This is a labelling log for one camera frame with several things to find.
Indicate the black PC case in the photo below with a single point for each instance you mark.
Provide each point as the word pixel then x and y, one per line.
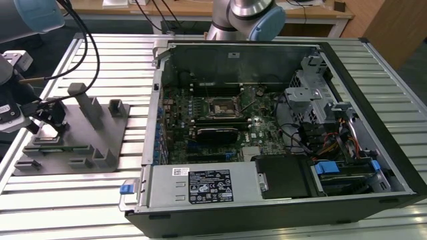
pixel 234 220

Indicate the CPU socket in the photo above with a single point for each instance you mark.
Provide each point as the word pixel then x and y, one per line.
pixel 222 107

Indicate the small black box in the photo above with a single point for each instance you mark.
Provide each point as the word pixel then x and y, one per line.
pixel 339 5

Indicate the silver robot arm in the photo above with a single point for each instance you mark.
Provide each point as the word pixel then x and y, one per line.
pixel 247 15

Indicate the wooden cabinet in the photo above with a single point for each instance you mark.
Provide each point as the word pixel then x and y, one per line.
pixel 394 30

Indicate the small white box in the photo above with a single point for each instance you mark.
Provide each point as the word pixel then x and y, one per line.
pixel 139 2

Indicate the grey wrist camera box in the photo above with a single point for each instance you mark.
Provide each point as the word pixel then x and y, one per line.
pixel 15 60

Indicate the grey parts rack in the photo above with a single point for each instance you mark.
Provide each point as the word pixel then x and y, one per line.
pixel 83 140

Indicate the silver CPU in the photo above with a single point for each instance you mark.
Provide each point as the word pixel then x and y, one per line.
pixel 47 139

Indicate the green RAM stick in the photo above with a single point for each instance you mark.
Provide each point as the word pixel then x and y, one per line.
pixel 71 149

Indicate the blue drive latch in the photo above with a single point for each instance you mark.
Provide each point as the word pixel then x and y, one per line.
pixel 375 166

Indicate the blue case latch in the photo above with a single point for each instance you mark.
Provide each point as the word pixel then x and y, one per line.
pixel 126 189

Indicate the hard disk in blue carrier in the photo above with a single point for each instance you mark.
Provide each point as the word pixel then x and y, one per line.
pixel 328 170

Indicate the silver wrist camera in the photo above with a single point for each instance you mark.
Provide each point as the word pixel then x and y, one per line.
pixel 14 122

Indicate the green motherboard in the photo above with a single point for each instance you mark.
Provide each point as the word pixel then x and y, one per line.
pixel 267 125

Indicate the wooden desk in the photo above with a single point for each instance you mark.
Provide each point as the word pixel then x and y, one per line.
pixel 320 12

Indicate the black plastic shroud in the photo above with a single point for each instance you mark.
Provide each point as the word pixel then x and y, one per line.
pixel 283 175

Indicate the metal locking lever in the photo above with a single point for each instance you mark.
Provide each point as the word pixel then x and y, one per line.
pixel 207 92
pixel 250 104

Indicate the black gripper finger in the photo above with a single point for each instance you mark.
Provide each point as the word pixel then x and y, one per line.
pixel 60 117
pixel 34 127

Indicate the black expansion slot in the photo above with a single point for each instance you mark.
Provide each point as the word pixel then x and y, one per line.
pixel 204 158

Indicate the silver power supply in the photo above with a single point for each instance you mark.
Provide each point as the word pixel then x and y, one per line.
pixel 160 185

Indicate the silver chipset heat sink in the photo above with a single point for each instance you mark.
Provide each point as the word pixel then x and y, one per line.
pixel 251 152

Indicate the white label sticker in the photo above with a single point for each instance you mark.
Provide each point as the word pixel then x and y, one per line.
pixel 234 55

